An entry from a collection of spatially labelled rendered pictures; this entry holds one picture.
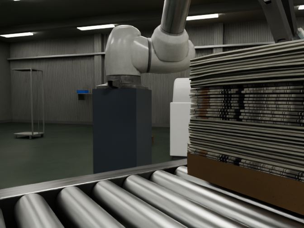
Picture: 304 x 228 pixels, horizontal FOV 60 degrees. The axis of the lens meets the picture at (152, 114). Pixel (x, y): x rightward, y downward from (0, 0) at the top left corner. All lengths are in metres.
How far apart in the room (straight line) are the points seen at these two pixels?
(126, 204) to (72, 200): 0.09
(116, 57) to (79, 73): 9.50
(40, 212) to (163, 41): 0.86
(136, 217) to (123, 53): 0.83
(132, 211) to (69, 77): 10.51
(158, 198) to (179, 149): 3.77
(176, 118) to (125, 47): 3.11
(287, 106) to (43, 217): 0.36
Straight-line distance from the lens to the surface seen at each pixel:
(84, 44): 10.66
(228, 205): 0.44
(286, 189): 0.41
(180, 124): 4.16
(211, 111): 0.48
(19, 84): 12.46
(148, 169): 0.59
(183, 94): 4.20
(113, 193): 0.47
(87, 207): 0.41
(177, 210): 0.42
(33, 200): 0.46
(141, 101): 1.11
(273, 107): 0.41
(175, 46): 1.12
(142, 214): 0.39
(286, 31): 0.48
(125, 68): 1.12
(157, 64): 1.15
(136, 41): 1.14
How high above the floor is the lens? 0.95
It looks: 3 degrees down
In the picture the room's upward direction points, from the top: straight up
